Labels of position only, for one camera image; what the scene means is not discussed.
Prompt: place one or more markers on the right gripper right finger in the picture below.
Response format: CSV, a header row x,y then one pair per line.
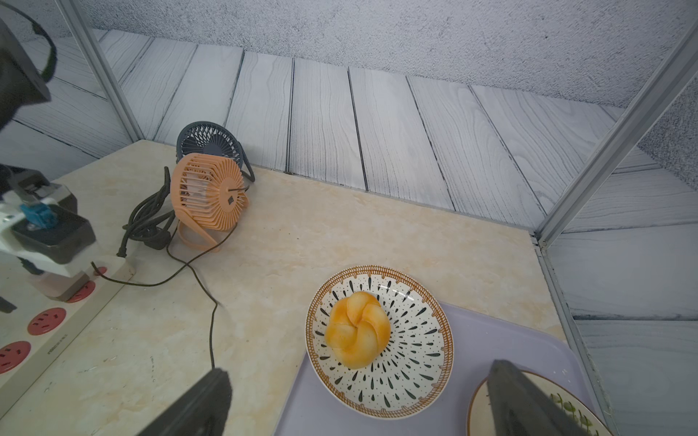
x,y
520,407

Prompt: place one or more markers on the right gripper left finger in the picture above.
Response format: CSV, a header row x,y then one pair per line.
x,y
202,410

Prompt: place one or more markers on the white red power strip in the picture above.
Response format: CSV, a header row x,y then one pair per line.
x,y
39,329

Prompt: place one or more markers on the pink USB charger plug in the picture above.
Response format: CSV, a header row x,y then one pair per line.
x,y
58,287

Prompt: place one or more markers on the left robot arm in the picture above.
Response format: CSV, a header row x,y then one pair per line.
x,y
22,83

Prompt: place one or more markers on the orange desk fan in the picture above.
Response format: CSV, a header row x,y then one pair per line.
x,y
208,195

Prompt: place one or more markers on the dark blue desk fan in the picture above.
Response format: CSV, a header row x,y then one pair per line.
x,y
204,137

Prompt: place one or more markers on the floral plate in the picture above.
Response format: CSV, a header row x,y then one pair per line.
x,y
480,420

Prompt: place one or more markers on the lavender tray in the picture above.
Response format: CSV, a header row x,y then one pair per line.
x,y
478,341

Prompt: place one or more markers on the patterned plate with brown rim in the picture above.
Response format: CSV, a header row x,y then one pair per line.
x,y
413,370

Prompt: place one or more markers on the yellow bread roll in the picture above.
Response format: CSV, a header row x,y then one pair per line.
x,y
358,330

